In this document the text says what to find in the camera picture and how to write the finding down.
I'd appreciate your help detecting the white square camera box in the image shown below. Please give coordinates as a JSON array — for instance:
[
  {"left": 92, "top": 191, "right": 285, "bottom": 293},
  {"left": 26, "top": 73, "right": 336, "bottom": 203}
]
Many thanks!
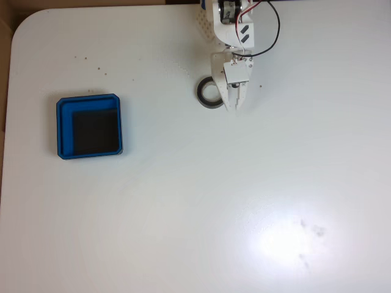
[{"left": 223, "top": 60, "right": 250, "bottom": 85}]

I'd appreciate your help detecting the black tape roll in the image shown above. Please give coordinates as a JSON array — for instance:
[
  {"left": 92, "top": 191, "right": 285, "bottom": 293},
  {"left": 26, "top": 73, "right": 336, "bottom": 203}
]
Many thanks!
[{"left": 196, "top": 76, "right": 225, "bottom": 110}]

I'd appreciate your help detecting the red and white cable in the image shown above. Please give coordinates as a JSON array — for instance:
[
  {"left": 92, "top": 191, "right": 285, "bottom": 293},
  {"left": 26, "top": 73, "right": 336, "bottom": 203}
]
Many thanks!
[{"left": 232, "top": 0, "right": 264, "bottom": 63}]

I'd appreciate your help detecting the blue box with black bottom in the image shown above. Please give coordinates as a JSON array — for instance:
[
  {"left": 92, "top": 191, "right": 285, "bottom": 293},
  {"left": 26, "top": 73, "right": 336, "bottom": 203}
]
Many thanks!
[{"left": 56, "top": 93, "right": 125, "bottom": 161}]

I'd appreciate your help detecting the white perforated base plate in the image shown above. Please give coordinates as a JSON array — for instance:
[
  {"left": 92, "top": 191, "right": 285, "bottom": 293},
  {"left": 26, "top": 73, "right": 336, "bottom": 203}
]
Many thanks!
[{"left": 195, "top": 5, "right": 216, "bottom": 43}]

